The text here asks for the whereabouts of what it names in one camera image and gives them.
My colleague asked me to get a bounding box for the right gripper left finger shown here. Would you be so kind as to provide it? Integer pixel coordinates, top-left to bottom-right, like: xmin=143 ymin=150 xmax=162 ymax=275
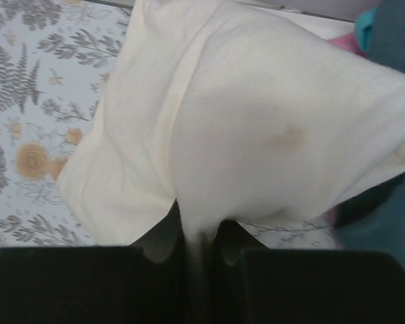
xmin=0 ymin=204 xmax=185 ymax=323

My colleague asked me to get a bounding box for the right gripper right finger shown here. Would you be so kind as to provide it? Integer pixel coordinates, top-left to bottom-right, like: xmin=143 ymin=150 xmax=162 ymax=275
xmin=212 ymin=221 xmax=405 ymax=323

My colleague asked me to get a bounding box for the cream t shirt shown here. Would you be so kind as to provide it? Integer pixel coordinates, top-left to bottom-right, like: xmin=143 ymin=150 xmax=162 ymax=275
xmin=55 ymin=0 xmax=405 ymax=324

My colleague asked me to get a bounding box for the teal folded t shirt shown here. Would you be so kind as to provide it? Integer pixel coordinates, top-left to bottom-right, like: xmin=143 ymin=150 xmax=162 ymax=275
xmin=334 ymin=1 xmax=405 ymax=270

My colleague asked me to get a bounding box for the floral table mat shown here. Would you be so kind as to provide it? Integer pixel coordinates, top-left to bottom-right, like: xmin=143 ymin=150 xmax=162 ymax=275
xmin=0 ymin=0 xmax=338 ymax=250

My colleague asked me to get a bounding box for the pink folded t shirt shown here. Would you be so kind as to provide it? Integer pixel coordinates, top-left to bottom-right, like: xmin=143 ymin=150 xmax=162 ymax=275
xmin=327 ymin=32 xmax=366 ymax=56

